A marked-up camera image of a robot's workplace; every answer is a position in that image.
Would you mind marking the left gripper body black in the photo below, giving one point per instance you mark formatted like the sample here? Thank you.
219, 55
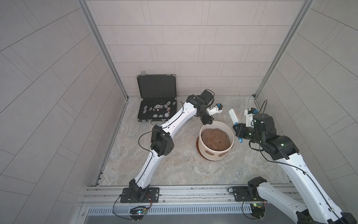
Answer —
203, 116

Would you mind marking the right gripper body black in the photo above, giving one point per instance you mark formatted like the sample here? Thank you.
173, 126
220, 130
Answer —
251, 136

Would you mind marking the white blue scrub brush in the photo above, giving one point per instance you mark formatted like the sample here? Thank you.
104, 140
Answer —
234, 119

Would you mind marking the white ceramic pot with soil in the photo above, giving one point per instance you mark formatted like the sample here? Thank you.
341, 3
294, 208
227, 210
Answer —
216, 141

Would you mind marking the black poker chip case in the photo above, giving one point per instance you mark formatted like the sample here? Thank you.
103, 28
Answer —
158, 97

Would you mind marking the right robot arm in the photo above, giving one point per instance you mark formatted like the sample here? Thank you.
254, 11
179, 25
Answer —
317, 207

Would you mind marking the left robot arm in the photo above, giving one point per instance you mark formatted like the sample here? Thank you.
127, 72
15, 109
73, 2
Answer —
162, 144

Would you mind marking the terracotta saucer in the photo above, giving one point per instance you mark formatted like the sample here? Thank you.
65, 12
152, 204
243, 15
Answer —
197, 145

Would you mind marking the right circuit board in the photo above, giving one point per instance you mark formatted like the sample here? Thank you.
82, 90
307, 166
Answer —
258, 210

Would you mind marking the circuit board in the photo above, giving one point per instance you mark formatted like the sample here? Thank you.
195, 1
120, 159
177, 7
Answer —
258, 210
138, 213

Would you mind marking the left circuit board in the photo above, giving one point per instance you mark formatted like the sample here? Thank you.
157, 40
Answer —
138, 213

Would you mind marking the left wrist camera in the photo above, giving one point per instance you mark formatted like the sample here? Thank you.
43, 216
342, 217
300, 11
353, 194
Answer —
216, 109

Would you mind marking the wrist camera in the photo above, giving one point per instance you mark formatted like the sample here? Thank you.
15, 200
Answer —
249, 113
216, 109

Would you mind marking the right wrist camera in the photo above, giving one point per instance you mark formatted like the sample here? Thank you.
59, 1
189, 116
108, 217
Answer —
249, 113

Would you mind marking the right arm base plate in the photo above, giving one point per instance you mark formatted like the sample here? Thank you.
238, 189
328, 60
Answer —
243, 193

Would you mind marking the aluminium front rail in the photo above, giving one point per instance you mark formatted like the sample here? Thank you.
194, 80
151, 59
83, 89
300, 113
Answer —
191, 194

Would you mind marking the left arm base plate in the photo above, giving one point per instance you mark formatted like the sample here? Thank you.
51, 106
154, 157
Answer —
140, 196

